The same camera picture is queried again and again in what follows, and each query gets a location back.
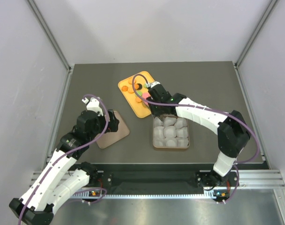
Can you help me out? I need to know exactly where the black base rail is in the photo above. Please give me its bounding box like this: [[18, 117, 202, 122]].
[[69, 164, 239, 195]]

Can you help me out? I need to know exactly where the white paper cup centre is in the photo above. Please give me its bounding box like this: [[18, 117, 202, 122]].
[[163, 126, 177, 138]]

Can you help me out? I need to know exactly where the white paper cup lower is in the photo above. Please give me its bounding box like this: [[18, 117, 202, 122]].
[[165, 138, 178, 148]]

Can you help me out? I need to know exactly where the orange plastic tray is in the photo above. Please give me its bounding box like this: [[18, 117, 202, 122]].
[[118, 75, 152, 118]]

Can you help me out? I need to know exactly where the gold cookie tin box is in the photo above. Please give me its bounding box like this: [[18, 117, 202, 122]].
[[152, 115, 190, 151]]

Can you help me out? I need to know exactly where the gold tin lid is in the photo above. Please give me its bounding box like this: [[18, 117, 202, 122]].
[[96, 110, 130, 149]]

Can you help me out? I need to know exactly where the orange flower cookie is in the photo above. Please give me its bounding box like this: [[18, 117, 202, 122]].
[[135, 97, 142, 103]]

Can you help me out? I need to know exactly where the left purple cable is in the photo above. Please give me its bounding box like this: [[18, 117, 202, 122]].
[[16, 94, 109, 225]]

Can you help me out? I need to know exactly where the orange cookie centre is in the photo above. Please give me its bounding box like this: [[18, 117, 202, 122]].
[[128, 87, 134, 94]]

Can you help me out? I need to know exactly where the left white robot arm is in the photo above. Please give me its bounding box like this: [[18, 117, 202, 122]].
[[9, 110, 119, 225]]

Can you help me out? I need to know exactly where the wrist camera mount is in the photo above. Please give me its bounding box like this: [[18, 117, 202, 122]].
[[82, 97, 103, 116], [145, 81, 161, 89]]

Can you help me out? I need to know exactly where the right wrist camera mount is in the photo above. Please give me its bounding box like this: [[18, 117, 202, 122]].
[[145, 81, 161, 89]]

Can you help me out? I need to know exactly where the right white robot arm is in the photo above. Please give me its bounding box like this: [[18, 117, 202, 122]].
[[146, 82, 251, 187]]

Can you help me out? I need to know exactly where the white paper cup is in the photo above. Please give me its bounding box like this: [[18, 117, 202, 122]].
[[154, 126, 165, 147], [163, 126, 177, 138], [165, 138, 178, 148]]

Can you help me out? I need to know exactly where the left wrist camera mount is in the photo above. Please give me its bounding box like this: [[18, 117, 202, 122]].
[[82, 97, 103, 116]]

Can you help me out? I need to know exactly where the purple cable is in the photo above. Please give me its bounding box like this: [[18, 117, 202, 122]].
[[131, 74, 261, 204], [16, 94, 109, 225]]

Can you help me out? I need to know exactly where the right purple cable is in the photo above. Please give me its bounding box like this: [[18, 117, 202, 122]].
[[131, 74, 261, 204]]

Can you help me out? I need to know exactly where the brown flower cookie left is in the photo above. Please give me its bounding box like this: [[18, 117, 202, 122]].
[[122, 86, 129, 92]]

